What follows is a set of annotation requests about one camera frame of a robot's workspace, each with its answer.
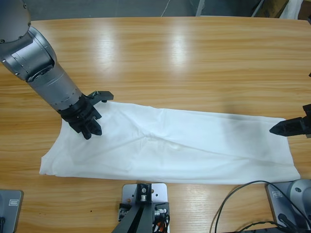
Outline braided dark cable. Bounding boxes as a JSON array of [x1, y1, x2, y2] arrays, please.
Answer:
[[237, 219, 280, 233]]

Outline long black cable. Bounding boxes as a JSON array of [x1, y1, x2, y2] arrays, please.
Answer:
[[210, 180, 311, 233]]

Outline brown cardboard box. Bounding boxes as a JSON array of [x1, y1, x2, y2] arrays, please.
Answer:
[[252, 0, 290, 18]]

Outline white metal leg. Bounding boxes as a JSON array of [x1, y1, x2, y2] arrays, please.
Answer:
[[195, 0, 207, 17]]

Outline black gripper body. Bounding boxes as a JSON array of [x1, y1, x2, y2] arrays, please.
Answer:
[[301, 103, 311, 139], [59, 94, 102, 133]]

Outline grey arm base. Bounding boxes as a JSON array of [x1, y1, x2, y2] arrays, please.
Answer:
[[0, 189, 24, 233], [265, 179, 311, 230]]

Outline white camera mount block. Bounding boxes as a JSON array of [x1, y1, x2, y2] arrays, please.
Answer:
[[121, 183, 170, 233]]

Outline white t-shirt with black logo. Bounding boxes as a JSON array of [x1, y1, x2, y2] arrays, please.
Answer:
[[39, 101, 301, 186]]

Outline orange and black wires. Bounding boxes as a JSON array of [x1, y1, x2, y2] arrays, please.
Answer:
[[151, 213, 171, 233]]

